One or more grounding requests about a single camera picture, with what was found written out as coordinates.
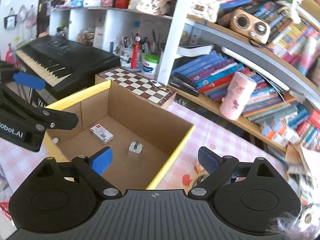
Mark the white power adapter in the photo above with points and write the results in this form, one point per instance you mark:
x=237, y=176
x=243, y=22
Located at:
x=135, y=147

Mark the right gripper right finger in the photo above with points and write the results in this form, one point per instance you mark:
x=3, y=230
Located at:
x=221, y=171

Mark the white green-lid jar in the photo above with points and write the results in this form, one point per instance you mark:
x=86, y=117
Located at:
x=150, y=65

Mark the red tassel pen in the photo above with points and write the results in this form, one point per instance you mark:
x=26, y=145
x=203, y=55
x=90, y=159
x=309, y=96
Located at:
x=135, y=52

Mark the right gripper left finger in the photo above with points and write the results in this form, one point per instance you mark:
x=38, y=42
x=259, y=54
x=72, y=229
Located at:
x=89, y=170

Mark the black Yamaha keyboard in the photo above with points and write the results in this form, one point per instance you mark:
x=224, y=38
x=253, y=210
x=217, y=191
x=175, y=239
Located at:
x=66, y=66

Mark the white bookshelf unit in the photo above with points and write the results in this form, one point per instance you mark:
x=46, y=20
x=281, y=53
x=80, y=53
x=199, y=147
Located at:
x=122, y=22

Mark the wooden retro radio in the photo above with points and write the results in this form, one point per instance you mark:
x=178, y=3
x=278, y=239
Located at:
x=250, y=26

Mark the pen holder cup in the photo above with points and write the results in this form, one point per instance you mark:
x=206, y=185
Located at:
x=126, y=49

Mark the yellow cardboard box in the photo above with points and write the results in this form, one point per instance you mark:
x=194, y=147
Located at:
x=129, y=118

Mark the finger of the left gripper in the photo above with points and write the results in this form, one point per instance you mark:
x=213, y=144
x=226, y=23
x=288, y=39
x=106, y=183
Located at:
x=24, y=79
x=53, y=119

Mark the pink printed tumbler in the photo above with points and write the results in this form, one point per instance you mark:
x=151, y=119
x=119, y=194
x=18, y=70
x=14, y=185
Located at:
x=238, y=95

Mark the small white red box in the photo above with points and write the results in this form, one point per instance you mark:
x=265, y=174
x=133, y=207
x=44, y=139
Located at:
x=102, y=134

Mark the wooden chessboard box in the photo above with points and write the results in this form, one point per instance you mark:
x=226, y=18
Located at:
x=147, y=89

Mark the white quilted handbag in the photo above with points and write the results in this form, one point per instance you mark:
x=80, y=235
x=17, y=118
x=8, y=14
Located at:
x=205, y=9

